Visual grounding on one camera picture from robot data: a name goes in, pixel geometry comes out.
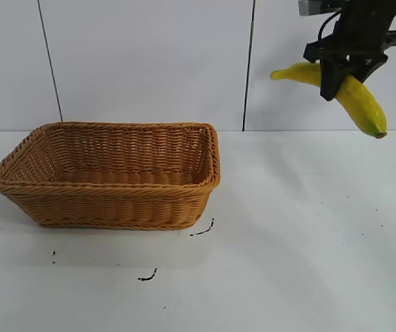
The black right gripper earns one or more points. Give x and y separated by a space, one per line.
360 31

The yellow banana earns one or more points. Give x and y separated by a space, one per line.
366 105

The brown woven wicker basket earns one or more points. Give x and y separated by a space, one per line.
115 207

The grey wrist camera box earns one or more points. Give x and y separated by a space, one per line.
309 7

